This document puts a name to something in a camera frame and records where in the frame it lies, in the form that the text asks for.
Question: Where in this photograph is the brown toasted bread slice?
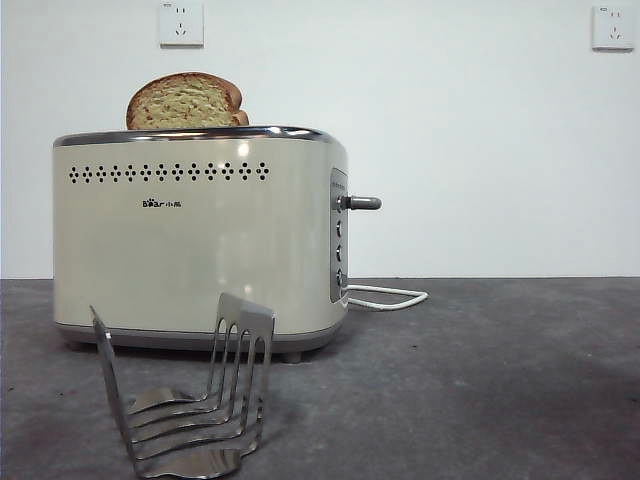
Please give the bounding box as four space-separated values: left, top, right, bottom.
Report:
124 71 251 131

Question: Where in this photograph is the grey toaster lever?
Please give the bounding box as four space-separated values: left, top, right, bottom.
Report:
336 193 383 212

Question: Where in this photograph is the cream toaster with chrome top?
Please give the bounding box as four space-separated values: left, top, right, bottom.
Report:
51 124 351 364

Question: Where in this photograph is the shiny steel toast rack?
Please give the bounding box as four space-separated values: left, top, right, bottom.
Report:
89 292 277 479

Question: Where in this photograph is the white toaster power cable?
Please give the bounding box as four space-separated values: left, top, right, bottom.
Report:
341 283 430 312

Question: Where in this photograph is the white wall socket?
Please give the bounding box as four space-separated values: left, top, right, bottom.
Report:
591 5 635 53
158 0 206 50

